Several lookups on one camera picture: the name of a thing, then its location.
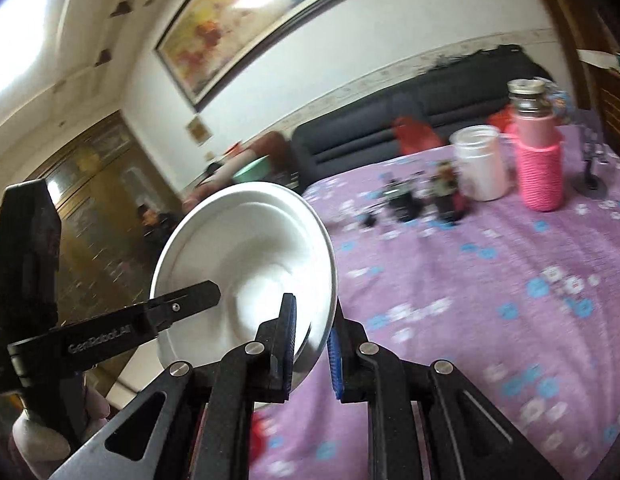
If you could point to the black figurine stand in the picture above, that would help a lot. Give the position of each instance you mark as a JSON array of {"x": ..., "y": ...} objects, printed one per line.
[{"x": 589, "y": 187}]

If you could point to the red bag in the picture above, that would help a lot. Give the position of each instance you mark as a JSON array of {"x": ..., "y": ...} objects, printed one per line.
[{"x": 414, "y": 135}]

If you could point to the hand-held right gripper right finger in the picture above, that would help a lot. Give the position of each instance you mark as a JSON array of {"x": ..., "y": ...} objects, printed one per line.
[{"x": 335, "y": 365}]

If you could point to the green plastic basin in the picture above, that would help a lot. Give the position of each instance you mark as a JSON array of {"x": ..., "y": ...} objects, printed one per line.
[{"x": 252, "y": 170}]

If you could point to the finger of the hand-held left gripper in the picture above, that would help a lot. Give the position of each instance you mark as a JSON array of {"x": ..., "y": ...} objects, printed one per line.
[{"x": 185, "y": 302}]

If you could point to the black sofa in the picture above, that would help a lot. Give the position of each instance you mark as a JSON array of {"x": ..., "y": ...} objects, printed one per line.
[{"x": 365, "y": 125}]

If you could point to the small wall picture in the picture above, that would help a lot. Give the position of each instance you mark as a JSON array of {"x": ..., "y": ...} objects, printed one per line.
[{"x": 199, "y": 129}]

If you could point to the medium white paper bowl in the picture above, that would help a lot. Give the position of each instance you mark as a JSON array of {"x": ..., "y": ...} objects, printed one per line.
[{"x": 240, "y": 240}]

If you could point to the framed wall painting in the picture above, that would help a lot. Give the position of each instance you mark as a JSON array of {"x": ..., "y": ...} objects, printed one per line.
[{"x": 240, "y": 20}]

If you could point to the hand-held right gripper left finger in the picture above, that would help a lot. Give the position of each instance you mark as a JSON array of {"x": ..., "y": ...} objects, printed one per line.
[{"x": 288, "y": 332}]

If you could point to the purple floral tablecloth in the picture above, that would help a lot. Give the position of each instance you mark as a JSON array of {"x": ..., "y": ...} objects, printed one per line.
[{"x": 464, "y": 310}]

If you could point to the wooden wardrobe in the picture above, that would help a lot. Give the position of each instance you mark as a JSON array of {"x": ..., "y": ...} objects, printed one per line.
[{"x": 105, "y": 185}]

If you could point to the brown wooden furniture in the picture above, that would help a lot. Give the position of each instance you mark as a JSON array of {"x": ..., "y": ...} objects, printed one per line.
[{"x": 614, "y": 105}]

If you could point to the person's left hand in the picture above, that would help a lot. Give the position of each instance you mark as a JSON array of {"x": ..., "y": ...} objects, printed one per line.
[{"x": 35, "y": 445}]

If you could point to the pink knit-sleeved bottle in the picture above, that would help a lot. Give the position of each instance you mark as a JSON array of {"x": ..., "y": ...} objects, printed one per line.
[{"x": 537, "y": 175}]

